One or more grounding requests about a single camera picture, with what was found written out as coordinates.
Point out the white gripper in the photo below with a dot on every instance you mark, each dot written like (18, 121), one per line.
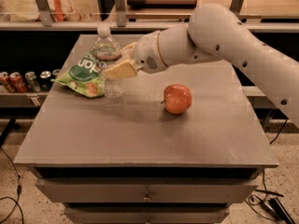
(146, 52)

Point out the clear plastic water bottle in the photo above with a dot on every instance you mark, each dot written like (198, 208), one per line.
(107, 51)

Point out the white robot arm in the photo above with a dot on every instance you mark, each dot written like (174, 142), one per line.
(215, 32)

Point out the green rice chip bag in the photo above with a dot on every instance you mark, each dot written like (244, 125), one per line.
(84, 77)

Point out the white orange plastic bag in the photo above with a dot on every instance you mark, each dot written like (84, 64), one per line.
(34, 10)

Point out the red apple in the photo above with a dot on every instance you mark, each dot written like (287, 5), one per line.
(177, 99)

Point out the partly hidden soda can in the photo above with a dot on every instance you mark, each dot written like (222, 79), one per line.
(56, 73)

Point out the dark soda can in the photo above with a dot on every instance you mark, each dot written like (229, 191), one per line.
(45, 78)

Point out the silver soda can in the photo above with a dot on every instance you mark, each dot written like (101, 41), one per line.
(32, 81)

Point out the grey drawer cabinet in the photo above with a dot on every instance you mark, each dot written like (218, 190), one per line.
(134, 137)

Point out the red soda can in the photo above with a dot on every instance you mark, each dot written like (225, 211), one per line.
(5, 81)
(18, 82)

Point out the left low shelf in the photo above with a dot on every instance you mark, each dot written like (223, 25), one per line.
(16, 99)

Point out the red soda can leftmost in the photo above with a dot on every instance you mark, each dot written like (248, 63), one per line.
(5, 81)

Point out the upper drawer with knob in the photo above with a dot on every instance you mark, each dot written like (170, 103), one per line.
(146, 190)

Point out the drawer with knob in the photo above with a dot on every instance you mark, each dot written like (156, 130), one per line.
(147, 215)
(146, 190)

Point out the lower drawer with knob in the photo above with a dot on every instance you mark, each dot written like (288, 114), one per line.
(147, 215)

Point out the black power strip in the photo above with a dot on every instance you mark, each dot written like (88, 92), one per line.
(281, 211)

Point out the middle metal bracket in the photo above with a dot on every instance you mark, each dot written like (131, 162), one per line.
(120, 13)

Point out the left metal bracket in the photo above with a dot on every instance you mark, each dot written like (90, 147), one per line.
(44, 13)

